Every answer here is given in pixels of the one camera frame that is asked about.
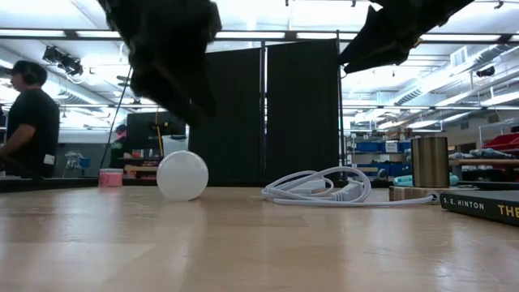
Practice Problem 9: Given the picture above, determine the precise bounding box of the black aluminium table frame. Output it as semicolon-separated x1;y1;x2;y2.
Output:
0;176;519;193

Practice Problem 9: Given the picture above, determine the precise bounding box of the translucent white storage bin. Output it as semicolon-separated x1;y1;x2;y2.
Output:
161;135;190;157

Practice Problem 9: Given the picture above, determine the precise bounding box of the black monitor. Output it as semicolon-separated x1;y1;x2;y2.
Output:
126;110;187;150

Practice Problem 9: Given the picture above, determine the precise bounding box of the thin black hanging cable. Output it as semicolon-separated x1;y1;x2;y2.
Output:
99;67;133;170

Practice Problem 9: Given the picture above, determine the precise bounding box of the white lightbulb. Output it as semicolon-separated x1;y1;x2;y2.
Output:
156;150;209;202

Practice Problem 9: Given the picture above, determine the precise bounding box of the brass lamp base with socket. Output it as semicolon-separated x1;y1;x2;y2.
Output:
388;136;480;204

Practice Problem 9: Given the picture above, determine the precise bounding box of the yellow hanging cable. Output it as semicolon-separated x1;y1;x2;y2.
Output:
155;107;165;157

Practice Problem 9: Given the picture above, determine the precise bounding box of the wide blue storage bin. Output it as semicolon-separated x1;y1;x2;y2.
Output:
356;162;413;178

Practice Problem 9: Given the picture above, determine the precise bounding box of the red storage bin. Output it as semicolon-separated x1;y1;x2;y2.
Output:
482;132;519;152

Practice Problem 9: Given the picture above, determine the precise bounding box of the wooden workbench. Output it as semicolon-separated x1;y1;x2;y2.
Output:
448;158;519;168

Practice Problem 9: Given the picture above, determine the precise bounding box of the small pink cup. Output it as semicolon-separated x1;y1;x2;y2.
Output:
98;168;124;188

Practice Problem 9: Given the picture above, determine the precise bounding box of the black Outsiders paperback book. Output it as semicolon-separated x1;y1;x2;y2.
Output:
440;189;519;227

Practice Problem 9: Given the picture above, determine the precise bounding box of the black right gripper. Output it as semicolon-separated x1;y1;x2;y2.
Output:
338;0;475;75

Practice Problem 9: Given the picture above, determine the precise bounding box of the person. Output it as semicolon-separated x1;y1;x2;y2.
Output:
0;59;61;179

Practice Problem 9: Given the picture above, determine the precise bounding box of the teal calculator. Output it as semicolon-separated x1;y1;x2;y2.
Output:
392;173;461;188

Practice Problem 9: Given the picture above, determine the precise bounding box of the white lamp power cord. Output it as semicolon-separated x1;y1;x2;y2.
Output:
261;165;437;208

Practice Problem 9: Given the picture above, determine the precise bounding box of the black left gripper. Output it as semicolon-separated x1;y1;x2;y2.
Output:
97;0;222;127

